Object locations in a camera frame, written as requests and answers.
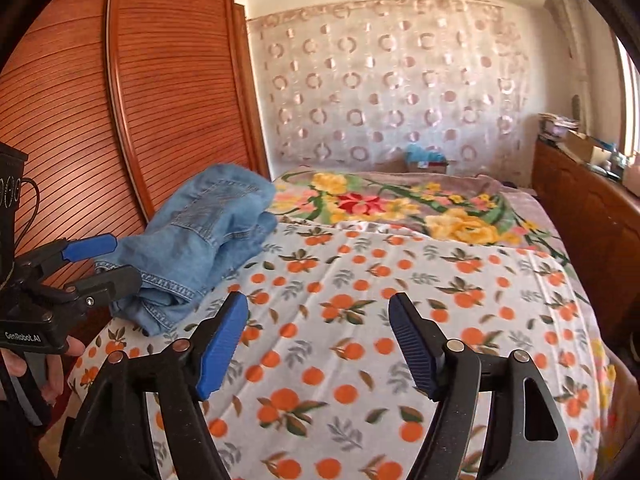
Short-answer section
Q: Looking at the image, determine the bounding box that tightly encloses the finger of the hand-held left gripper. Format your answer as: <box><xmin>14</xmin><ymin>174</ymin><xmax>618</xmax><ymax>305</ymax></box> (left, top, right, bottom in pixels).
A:
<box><xmin>30</xmin><ymin>266</ymin><xmax>142</xmax><ymax>322</ymax></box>
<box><xmin>15</xmin><ymin>234</ymin><xmax>118</xmax><ymax>286</ymax></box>

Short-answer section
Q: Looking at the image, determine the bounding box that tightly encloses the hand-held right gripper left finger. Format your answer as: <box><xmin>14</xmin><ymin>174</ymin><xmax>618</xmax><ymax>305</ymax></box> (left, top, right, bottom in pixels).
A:
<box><xmin>57</xmin><ymin>291</ymin><xmax>249</xmax><ymax>480</ymax></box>

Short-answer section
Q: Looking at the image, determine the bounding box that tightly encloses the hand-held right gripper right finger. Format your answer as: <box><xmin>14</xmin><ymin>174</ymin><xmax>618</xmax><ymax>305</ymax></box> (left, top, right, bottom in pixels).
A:
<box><xmin>389</xmin><ymin>291</ymin><xmax>583</xmax><ymax>480</ymax></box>

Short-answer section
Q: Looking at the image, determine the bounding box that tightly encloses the person's left hand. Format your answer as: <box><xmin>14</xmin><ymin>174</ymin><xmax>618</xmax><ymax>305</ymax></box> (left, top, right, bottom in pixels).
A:
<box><xmin>0</xmin><ymin>335</ymin><xmax>86</xmax><ymax>406</ymax></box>

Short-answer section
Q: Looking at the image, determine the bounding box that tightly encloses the orange fruit print blanket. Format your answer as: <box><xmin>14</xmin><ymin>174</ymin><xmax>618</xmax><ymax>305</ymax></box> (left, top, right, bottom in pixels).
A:
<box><xmin>67</xmin><ymin>220</ymin><xmax>618</xmax><ymax>480</ymax></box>

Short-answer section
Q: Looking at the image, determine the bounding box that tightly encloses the floral blanket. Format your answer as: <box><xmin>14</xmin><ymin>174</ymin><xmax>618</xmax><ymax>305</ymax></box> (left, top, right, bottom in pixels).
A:
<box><xmin>272</xmin><ymin>167</ymin><xmax>631</xmax><ymax>461</ymax></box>

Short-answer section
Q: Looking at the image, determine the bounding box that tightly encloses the wooden slatted wardrobe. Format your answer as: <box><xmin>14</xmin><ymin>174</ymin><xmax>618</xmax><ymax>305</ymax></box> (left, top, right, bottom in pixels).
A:
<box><xmin>0</xmin><ymin>0</ymin><xmax>271</xmax><ymax>331</ymax></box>

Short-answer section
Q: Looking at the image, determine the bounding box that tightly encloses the blue fluffy item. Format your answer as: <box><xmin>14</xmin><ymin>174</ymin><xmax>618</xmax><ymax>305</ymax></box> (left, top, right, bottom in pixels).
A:
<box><xmin>405</xmin><ymin>144</ymin><xmax>448</xmax><ymax>166</ymax></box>

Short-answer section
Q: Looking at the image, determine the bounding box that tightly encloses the wooden cabinet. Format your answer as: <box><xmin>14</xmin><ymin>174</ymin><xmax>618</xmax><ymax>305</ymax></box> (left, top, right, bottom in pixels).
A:
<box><xmin>530</xmin><ymin>137</ymin><xmax>640</xmax><ymax>351</ymax></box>

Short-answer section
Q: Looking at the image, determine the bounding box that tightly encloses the open cardboard box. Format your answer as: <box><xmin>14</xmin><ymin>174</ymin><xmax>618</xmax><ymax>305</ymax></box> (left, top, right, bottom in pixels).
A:
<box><xmin>557</xmin><ymin>130</ymin><xmax>601</xmax><ymax>163</ymax></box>

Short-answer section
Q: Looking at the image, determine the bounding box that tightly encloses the stack of papers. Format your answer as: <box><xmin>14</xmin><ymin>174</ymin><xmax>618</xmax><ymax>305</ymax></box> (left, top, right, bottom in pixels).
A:
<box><xmin>537</xmin><ymin>112</ymin><xmax>581</xmax><ymax>141</ymax></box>

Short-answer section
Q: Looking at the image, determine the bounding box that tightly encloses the circle pattern sheer curtain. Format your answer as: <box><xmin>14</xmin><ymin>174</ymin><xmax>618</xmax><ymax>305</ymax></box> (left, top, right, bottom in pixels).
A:
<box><xmin>247</xmin><ymin>0</ymin><xmax>533</xmax><ymax>186</ymax></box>

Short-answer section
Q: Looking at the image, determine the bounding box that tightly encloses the white plastic jug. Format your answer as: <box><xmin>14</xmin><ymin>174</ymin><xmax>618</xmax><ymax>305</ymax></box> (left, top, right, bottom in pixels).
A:
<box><xmin>622</xmin><ymin>157</ymin><xmax>640</xmax><ymax>196</ymax></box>

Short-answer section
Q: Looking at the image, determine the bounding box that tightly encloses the beige window curtain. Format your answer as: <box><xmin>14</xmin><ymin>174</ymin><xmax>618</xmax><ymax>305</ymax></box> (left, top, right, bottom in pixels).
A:
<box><xmin>542</xmin><ymin>0</ymin><xmax>588</xmax><ymax>131</ymax></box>

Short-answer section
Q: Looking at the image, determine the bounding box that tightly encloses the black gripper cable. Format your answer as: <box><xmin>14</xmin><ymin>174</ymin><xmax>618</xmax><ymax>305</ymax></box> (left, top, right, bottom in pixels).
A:
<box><xmin>20</xmin><ymin>177</ymin><xmax>41</xmax><ymax>246</ymax></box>

